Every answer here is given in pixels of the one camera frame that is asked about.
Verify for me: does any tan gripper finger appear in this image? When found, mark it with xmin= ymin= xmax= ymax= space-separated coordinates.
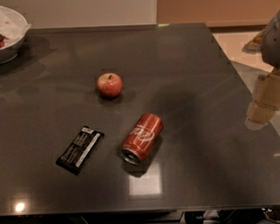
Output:
xmin=246 ymin=67 xmax=280 ymax=125

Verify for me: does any red coke can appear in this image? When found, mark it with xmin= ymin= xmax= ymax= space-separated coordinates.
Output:
xmin=121 ymin=112 xmax=164 ymax=165

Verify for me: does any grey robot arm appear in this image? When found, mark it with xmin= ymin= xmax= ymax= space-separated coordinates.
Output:
xmin=245 ymin=8 xmax=280 ymax=130

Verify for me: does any red apple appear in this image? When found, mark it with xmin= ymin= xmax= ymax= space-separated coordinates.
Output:
xmin=97 ymin=73 xmax=123 ymax=100

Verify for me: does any black snack bar wrapper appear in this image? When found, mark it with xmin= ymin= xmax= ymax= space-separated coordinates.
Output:
xmin=56 ymin=126 xmax=104 ymax=175

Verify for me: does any white bowl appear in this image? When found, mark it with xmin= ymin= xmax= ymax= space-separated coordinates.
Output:
xmin=0 ymin=3 xmax=33 ymax=65

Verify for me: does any white napkin in bowl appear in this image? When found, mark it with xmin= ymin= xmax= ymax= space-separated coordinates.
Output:
xmin=0 ymin=6 xmax=31 ymax=40

